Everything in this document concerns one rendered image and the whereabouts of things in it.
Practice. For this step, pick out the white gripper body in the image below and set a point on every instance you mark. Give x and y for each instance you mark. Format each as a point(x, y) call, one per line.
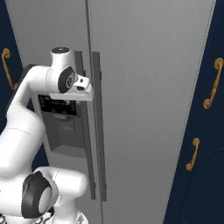
point(74, 95)

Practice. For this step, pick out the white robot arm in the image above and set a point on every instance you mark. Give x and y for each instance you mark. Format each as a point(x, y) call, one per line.
point(20, 137)

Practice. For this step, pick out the plain grey fridge door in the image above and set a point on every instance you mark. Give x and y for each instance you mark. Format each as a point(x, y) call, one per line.
point(145, 87)

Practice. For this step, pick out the grey fridge door with dispenser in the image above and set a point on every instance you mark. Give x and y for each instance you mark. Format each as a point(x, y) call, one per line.
point(49, 26)

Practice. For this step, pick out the navy cupboard door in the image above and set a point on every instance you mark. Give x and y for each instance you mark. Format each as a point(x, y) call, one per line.
point(214, 35)
point(7, 29)
point(204, 192)

